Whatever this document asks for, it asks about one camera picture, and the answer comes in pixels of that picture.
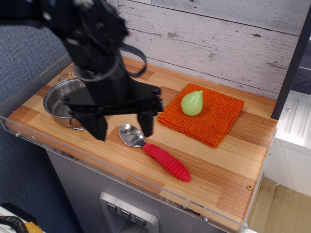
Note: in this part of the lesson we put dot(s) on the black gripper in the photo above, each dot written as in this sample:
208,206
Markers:
109,90

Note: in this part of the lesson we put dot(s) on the spoon with red handle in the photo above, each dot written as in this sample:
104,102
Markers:
133,137

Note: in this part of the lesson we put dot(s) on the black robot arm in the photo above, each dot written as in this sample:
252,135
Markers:
93,34

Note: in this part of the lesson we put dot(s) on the orange knitted cloth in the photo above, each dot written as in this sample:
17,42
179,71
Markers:
212,124

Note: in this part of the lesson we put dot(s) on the clear acrylic table guard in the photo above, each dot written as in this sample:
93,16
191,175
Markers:
224,180

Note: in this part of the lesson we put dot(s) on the small steel pot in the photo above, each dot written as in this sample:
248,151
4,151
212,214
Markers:
59,112

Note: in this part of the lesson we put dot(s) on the green toy pear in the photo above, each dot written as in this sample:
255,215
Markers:
192,103

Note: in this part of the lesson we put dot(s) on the grey cabinet with button panel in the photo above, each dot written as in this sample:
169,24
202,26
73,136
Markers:
105,204

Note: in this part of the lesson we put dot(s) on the yellow object bottom left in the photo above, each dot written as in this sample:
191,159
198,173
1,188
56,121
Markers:
32,228

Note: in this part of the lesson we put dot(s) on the white appliance at right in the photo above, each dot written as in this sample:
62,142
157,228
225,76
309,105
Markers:
289,160

